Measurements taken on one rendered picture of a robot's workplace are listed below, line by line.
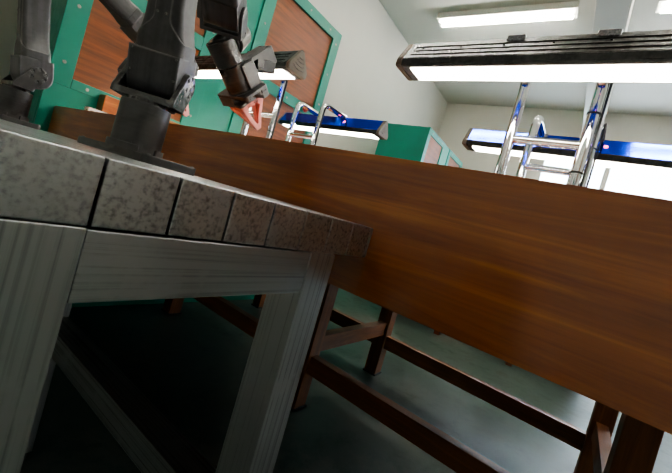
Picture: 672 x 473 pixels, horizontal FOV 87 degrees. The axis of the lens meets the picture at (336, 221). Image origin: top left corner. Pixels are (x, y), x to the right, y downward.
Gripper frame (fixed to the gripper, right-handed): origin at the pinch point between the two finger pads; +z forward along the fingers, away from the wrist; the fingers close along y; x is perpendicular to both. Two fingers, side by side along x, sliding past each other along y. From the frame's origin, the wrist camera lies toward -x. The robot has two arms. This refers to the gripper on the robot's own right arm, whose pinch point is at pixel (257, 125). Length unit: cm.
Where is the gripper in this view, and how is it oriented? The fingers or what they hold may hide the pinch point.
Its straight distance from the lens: 89.1
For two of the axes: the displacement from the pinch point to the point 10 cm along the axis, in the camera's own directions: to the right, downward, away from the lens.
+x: -5.8, 6.6, -4.8
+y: -7.8, -2.7, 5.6
